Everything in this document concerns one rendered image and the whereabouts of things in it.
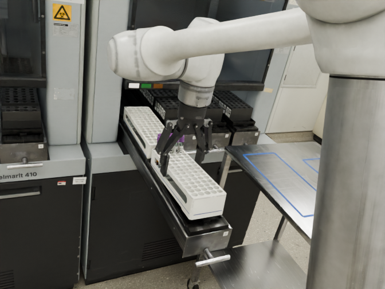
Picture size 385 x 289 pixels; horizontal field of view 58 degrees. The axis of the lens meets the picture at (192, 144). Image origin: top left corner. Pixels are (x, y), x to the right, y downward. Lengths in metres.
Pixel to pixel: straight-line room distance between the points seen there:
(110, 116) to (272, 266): 0.96
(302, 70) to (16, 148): 2.60
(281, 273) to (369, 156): 1.35
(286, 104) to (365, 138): 3.01
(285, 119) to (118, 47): 2.79
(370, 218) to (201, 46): 0.43
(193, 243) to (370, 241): 0.60
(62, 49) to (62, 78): 0.09
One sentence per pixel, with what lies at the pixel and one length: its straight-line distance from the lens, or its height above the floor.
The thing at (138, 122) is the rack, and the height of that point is 0.86.
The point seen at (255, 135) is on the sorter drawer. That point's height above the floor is 0.79.
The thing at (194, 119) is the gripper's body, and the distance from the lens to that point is 0.91.
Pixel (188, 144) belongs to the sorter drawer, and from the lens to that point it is 1.37.
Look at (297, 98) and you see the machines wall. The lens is 3.40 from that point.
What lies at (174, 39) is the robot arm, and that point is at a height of 1.26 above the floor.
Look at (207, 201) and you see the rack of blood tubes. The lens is 0.88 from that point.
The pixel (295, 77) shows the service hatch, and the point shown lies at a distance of 3.27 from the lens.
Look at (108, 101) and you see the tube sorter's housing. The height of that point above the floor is 0.91.
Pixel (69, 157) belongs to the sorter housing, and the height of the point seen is 0.73.
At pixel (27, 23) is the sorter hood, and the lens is 1.15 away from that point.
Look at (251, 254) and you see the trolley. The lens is 1.68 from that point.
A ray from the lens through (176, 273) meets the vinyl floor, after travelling 1.88.
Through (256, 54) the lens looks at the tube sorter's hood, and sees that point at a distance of 1.46.
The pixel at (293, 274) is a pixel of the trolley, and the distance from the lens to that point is 1.68.
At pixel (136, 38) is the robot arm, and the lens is 0.76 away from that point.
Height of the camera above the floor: 1.40
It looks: 28 degrees down
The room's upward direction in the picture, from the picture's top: 12 degrees clockwise
